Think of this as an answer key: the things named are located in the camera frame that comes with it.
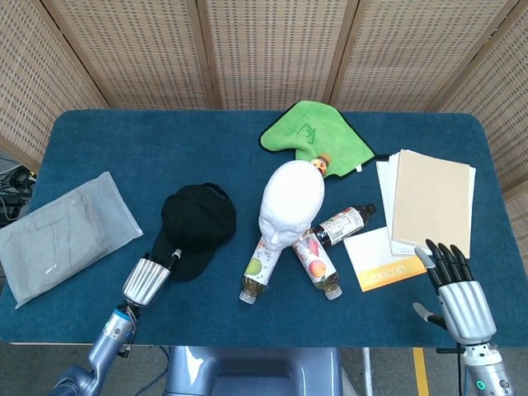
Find green microfiber cloth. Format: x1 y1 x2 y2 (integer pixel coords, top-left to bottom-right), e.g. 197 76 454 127
258 100 376 178

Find white foam mannequin head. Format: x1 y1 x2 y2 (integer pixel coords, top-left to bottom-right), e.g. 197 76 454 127
258 160 326 252

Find translucent plastic garment bag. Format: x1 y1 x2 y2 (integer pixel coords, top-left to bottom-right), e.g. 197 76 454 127
0 171 144 309

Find black baseball cap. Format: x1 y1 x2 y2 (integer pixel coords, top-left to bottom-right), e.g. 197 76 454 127
150 182 238 283

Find yellow white Lexicon notepad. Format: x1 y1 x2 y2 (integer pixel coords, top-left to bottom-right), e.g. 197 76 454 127
343 226 427 294

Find white table leg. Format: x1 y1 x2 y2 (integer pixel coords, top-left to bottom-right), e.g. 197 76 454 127
361 348 373 396

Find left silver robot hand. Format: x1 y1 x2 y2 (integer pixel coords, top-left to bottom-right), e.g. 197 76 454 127
122 247 183 309

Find dark tea bottle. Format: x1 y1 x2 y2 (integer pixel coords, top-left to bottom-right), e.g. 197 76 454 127
309 203 377 248

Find blue grey robot torso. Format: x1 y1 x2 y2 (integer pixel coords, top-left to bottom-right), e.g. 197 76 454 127
164 346 343 396

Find peach tea bottle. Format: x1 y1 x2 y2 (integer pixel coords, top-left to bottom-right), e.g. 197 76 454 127
291 233 343 301

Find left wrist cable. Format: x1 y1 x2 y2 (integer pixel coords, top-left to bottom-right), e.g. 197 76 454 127
121 304 138 358

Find floor cable bundle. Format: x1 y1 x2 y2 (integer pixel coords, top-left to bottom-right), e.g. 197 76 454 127
0 152 38 224

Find green apple tea bottle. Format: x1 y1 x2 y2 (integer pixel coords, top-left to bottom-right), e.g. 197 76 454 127
239 237 278 305

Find orange cap drink bottle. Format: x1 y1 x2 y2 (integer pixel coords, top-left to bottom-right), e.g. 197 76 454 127
309 153 333 179

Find tan cover notebook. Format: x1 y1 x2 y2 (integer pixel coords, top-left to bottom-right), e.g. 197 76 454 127
390 149 474 259

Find white paper sheet stack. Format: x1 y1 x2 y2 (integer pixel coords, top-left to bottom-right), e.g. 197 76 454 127
375 150 478 257

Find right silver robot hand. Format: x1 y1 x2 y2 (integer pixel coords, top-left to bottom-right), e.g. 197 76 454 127
412 238 497 344

